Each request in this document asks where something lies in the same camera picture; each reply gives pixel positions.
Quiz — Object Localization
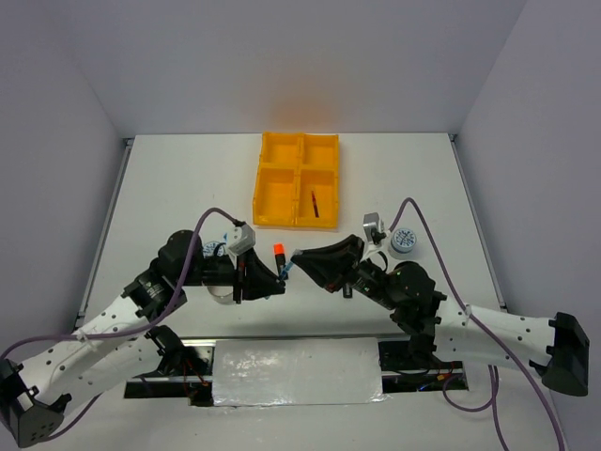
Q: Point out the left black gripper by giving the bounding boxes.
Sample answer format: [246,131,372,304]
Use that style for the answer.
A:
[178,243,285,302]

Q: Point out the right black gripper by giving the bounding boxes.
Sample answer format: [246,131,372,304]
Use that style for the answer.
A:
[288,234,397,310]

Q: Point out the blue gel pen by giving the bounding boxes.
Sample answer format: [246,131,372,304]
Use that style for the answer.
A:
[278,261,294,282]

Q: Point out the orange cap black highlighter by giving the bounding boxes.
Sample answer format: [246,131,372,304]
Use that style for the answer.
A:
[273,243,286,276]

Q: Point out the red pen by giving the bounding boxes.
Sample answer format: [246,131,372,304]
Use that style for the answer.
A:
[311,190,319,219]

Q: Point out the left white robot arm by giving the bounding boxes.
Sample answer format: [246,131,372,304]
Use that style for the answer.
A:
[1,225,285,448]

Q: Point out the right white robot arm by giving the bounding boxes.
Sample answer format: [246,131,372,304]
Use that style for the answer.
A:
[291,235,590,397]

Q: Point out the clear tape roll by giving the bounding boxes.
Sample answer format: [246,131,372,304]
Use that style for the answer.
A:
[207,287,235,305]

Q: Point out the left blue putty jar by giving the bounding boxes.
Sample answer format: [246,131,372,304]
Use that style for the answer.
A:
[202,241,225,258]

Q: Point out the blue putty jar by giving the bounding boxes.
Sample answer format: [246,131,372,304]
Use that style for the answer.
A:
[388,227,418,259]
[202,241,225,258]

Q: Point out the right blue putty jar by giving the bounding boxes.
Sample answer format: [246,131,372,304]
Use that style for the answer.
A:
[388,227,418,259]

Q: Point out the yellow four-compartment organizer tray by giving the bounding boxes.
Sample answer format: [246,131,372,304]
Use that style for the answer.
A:
[253,132,339,229]

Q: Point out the silver foil covered panel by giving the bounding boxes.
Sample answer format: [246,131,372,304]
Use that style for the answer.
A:
[212,337,385,407]

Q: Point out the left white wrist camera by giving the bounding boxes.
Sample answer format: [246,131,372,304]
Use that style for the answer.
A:
[224,223,256,257]

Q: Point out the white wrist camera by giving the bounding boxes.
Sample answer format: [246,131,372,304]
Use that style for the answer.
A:
[362,212,389,246]
[224,223,256,257]

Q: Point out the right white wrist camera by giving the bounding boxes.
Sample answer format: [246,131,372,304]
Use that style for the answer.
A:
[362,212,389,246]

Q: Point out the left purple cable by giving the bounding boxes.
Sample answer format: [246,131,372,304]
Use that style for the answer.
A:
[0,207,239,441]

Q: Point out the purple cable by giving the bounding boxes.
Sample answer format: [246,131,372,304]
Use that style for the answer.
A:
[0,207,239,441]
[389,196,567,451]

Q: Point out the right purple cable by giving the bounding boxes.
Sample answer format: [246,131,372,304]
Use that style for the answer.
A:
[389,196,567,451]

